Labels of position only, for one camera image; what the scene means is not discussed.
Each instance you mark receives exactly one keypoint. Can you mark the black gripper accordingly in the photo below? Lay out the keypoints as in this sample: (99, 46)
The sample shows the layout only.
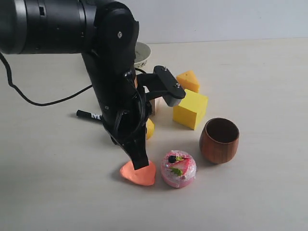
(125, 111)

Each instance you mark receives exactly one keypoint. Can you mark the orange heart-shaped foam piece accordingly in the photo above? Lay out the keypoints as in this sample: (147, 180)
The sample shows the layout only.
(144, 176)

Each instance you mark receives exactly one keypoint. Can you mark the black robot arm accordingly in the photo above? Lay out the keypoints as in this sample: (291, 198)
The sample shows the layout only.
(105, 33)

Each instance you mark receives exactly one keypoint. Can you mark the yellow lemon with sticker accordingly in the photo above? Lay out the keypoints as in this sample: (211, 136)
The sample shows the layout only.
(150, 127)

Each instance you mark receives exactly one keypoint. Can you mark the pink strawberry cake squishy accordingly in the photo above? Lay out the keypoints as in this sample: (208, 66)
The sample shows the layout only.
(178, 169)

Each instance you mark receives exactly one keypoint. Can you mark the natural wooden cube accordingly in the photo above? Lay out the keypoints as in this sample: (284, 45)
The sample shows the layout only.
(155, 103)

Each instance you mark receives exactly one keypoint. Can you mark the black white marker pen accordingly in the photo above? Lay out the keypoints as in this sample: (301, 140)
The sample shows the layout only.
(88, 115)

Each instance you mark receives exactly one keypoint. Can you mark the yellow cube block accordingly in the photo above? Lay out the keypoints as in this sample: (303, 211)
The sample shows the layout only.
(191, 109)

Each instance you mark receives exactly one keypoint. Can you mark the brown wooden cup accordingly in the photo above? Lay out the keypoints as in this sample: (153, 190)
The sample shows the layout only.
(219, 140)

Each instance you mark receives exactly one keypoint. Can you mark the orange cheese wedge toy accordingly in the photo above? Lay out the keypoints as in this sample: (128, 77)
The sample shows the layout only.
(188, 80)

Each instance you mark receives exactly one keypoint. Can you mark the white ceramic bowl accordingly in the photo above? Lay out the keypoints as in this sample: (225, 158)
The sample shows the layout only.
(142, 53)

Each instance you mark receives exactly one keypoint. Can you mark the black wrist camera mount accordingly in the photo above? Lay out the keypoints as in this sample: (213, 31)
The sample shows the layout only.
(161, 83)

